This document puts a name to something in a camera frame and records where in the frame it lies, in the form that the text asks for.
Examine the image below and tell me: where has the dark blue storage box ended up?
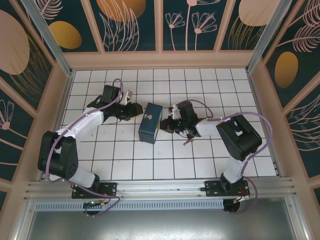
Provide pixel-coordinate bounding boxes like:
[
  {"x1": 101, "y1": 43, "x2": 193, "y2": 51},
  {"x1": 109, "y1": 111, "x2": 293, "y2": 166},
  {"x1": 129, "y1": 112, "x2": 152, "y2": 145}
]
[{"x1": 138, "y1": 101, "x2": 164, "y2": 145}]

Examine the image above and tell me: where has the grey metal sheet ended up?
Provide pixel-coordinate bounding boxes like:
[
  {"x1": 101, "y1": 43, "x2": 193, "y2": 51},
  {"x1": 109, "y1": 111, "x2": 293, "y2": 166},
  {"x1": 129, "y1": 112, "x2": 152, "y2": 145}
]
[{"x1": 23, "y1": 209, "x2": 297, "y2": 240}]

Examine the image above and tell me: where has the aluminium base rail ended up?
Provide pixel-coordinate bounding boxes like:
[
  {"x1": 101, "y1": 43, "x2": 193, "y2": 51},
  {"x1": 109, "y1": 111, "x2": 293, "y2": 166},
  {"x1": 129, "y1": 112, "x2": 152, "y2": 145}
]
[{"x1": 23, "y1": 176, "x2": 298, "y2": 201}]

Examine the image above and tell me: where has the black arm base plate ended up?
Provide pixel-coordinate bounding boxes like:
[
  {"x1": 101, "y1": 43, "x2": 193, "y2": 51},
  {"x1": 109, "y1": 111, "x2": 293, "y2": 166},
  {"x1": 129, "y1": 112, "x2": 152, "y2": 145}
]
[
  {"x1": 71, "y1": 181, "x2": 118, "y2": 200},
  {"x1": 204, "y1": 179, "x2": 251, "y2": 199}
]

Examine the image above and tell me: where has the grey slotted cable tray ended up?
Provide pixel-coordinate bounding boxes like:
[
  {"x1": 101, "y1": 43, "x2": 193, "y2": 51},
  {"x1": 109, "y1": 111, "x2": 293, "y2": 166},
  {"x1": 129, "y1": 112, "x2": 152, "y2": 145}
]
[{"x1": 33, "y1": 199, "x2": 226, "y2": 211}]

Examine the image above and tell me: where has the aluminium frame post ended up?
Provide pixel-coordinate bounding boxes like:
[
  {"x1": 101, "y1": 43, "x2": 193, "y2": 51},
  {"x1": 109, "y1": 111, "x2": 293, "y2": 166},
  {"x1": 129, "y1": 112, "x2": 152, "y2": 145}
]
[
  {"x1": 244, "y1": 0, "x2": 287, "y2": 75},
  {"x1": 21, "y1": 0, "x2": 76, "y2": 77}
]

